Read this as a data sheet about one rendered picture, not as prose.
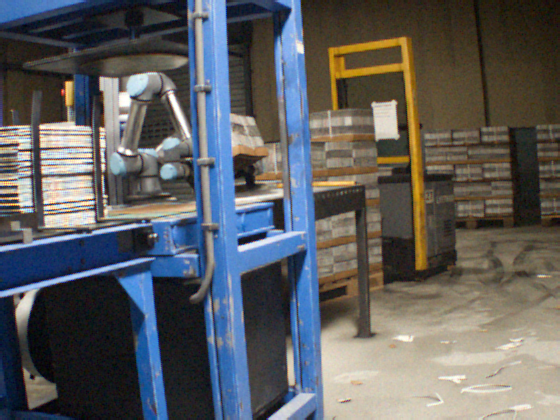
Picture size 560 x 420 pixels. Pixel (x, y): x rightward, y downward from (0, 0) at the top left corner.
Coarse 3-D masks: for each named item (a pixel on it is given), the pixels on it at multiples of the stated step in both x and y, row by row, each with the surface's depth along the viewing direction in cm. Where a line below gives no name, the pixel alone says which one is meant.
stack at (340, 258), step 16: (192, 192) 447; (320, 224) 480; (336, 224) 494; (352, 224) 507; (320, 240) 481; (320, 256) 480; (336, 256) 493; (352, 256) 506; (320, 272) 480; (336, 272) 493; (320, 288) 480; (352, 288) 506; (288, 304) 476; (320, 304) 480
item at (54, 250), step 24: (0, 240) 147; (48, 240) 149; (72, 240) 162; (96, 240) 171; (120, 240) 180; (144, 240) 187; (0, 264) 138; (24, 264) 145; (48, 264) 153; (72, 264) 161; (96, 264) 170; (120, 264) 174; (0, 288) 138; (24, 288) 139
